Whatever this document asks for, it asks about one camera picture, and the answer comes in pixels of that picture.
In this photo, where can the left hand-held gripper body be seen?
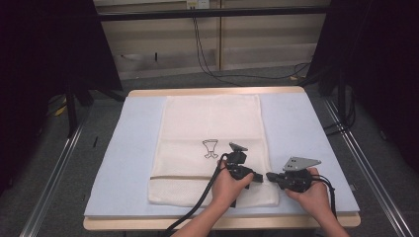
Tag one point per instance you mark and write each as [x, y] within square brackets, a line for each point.
[238, 164]

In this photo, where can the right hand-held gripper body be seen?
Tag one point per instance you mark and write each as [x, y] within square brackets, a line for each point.
[294, 179]

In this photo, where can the white cloth towel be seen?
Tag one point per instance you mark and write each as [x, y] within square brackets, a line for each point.
[197, 125]

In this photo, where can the person's right hand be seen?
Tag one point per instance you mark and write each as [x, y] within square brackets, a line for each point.
[313, 197]

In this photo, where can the person's left hand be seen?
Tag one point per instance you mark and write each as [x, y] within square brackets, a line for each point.
[227, 191]

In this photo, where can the wooden table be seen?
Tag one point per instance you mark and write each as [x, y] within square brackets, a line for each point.
[214, 90]

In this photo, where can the black stand leg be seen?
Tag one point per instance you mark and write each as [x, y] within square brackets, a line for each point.
[71, 112]
[341, 98]

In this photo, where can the light blue table mat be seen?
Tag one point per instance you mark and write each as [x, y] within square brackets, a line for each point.
[131, 138]

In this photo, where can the black curtain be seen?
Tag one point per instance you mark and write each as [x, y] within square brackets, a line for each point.
[378, 65]
[39, 65]

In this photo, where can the small black floor object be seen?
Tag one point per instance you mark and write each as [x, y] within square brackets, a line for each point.
[95, 142]

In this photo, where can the metal floor rail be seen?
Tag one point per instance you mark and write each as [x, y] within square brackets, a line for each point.
[49, 187]
[372, 177]

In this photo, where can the black horizontal frame bar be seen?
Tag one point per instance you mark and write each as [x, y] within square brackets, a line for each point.
[214, 13]

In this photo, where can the white wall socket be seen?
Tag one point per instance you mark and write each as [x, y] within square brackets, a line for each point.
[197, 4]

